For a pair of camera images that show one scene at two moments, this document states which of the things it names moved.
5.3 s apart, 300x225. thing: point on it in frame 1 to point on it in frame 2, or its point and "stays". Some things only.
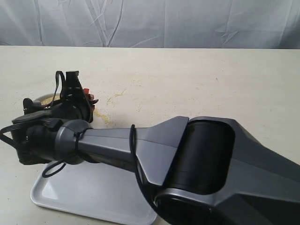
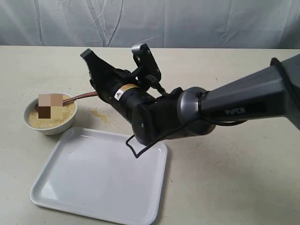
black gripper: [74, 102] to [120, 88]
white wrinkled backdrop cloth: [193, 24] stays
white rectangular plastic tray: [95, 189] stays
